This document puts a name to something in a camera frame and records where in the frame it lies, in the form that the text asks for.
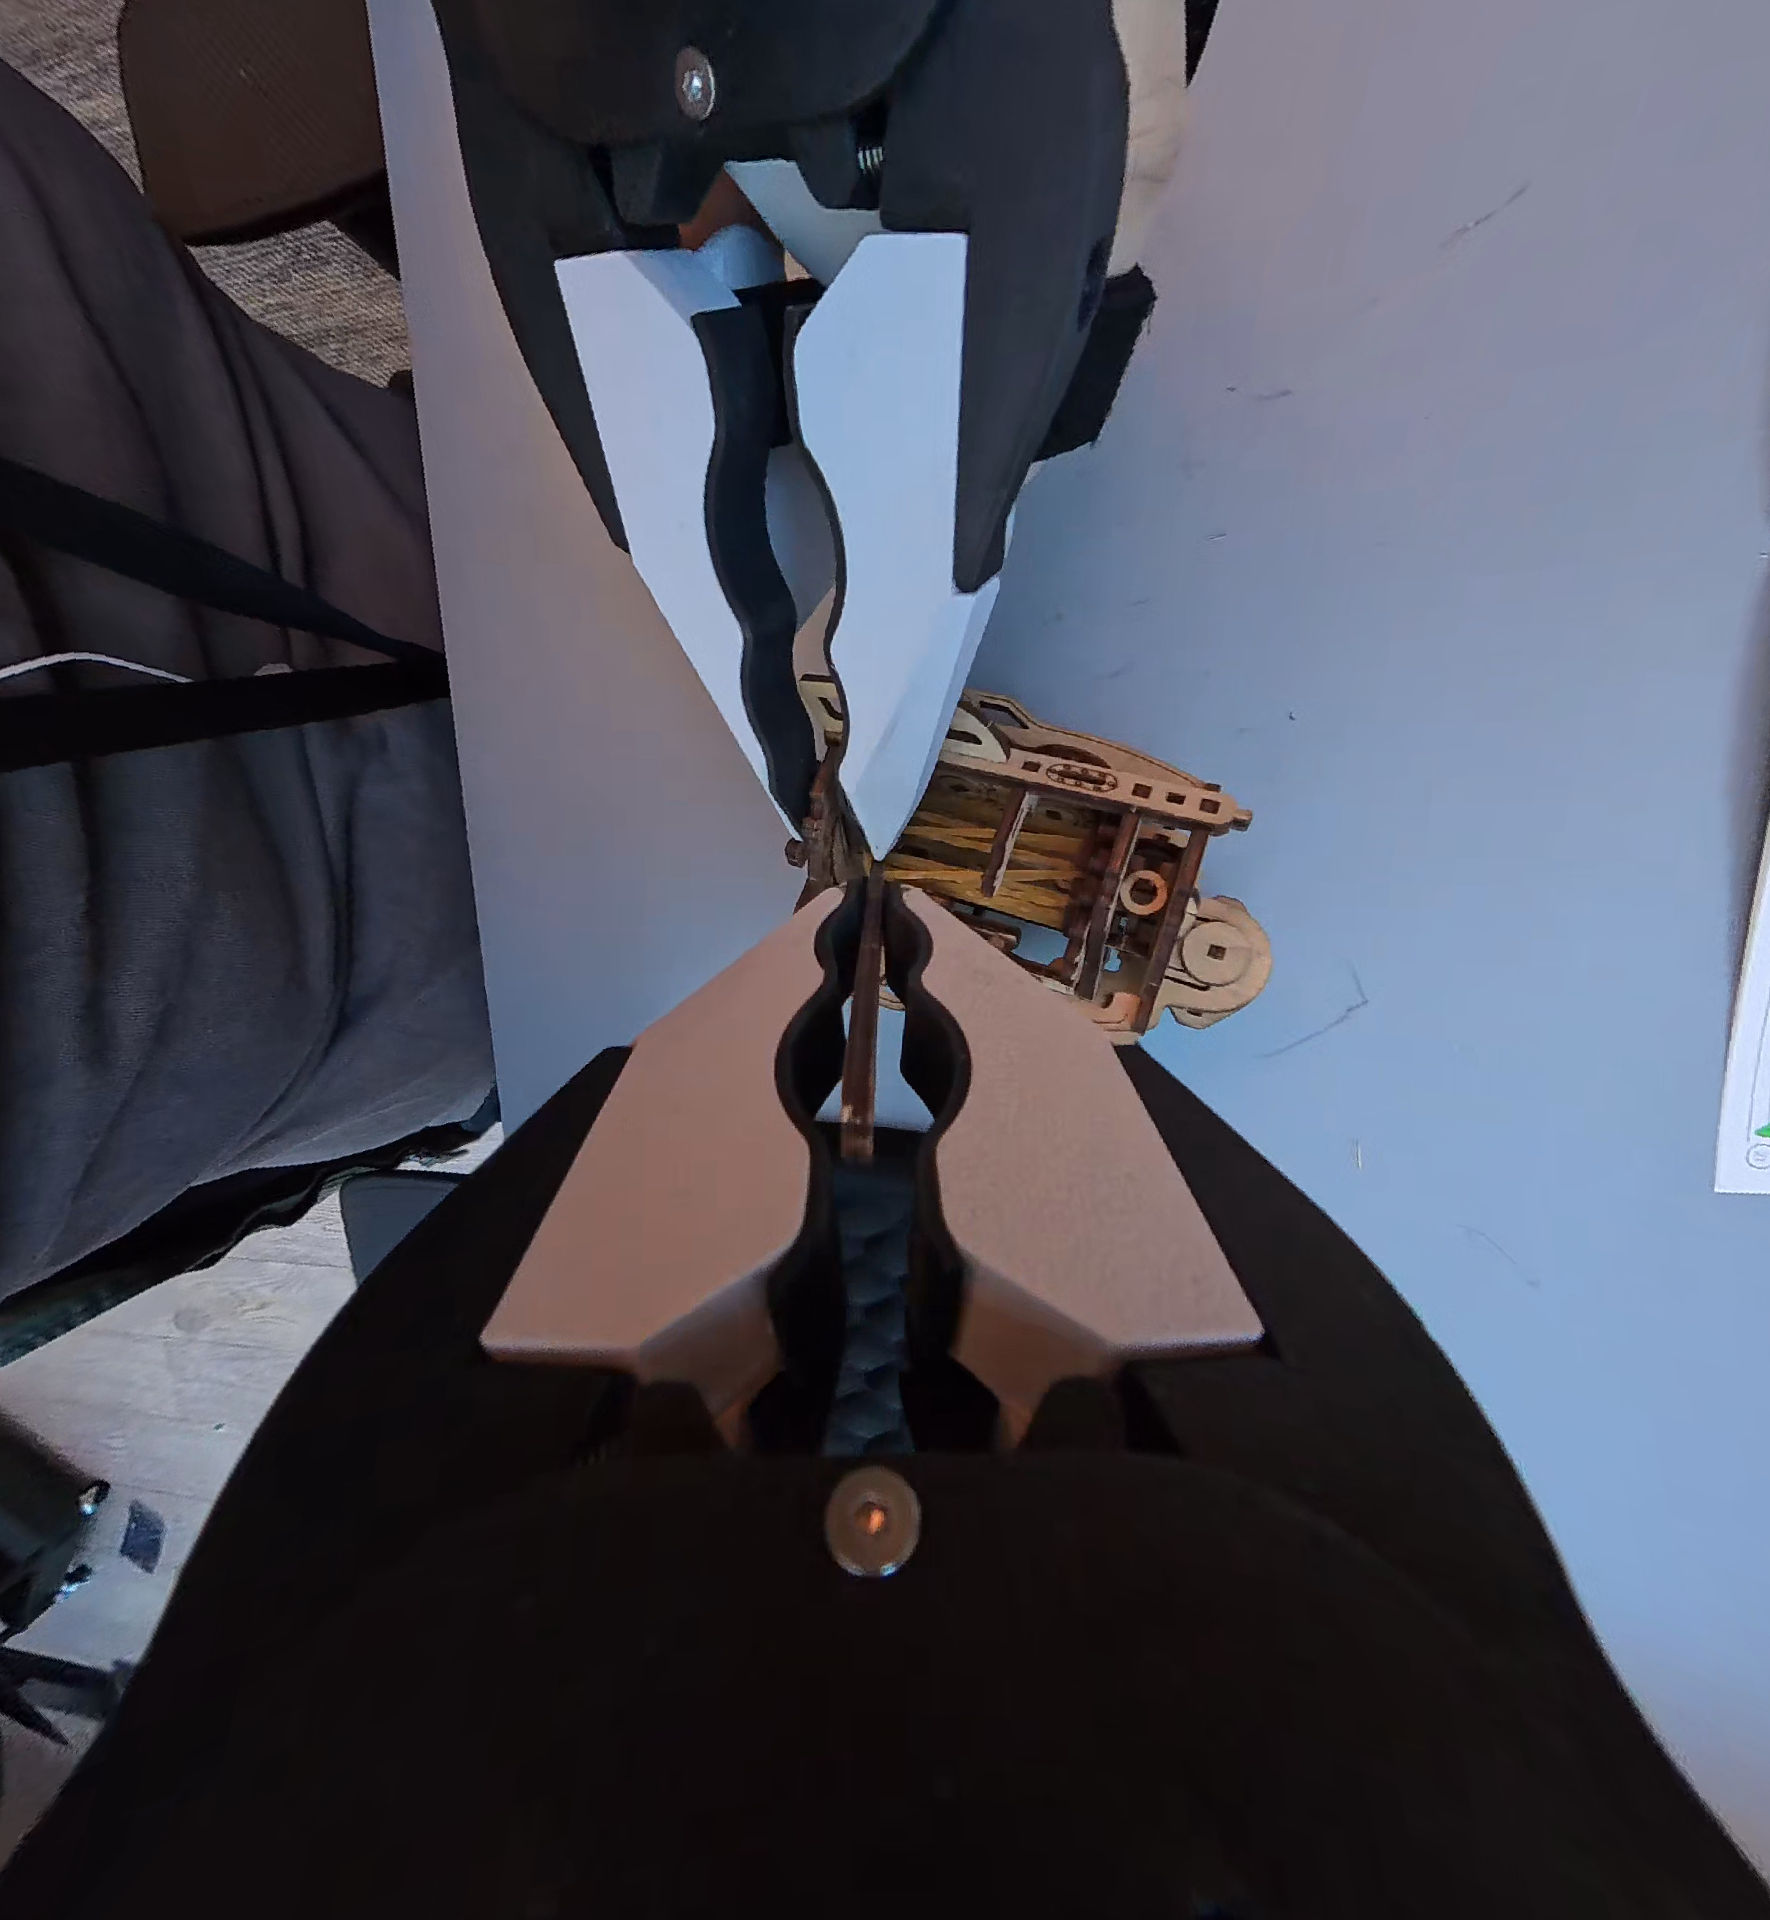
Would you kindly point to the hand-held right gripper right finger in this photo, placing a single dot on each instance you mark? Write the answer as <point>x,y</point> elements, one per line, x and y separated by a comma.
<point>1078,1188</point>

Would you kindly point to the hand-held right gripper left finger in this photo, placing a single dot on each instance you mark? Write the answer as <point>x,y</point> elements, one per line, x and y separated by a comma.
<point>643,1198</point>

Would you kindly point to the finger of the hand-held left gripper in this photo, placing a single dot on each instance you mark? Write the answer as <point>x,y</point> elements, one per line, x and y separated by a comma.
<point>900,497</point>
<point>643,420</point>

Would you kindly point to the small wooden part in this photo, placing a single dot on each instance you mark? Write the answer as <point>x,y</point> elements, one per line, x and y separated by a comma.
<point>863,1038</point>

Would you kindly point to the wooden model vehicle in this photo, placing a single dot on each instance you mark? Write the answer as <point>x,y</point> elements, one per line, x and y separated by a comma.
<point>1096,883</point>

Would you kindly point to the person's left hand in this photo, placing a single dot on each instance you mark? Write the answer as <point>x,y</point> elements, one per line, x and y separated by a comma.
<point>1156,134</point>

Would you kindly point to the person's grey trousers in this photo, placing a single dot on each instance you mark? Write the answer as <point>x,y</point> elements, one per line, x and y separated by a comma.
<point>152,971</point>

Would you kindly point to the black stand base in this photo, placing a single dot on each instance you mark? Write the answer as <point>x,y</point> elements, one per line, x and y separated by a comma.
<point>0,1505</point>

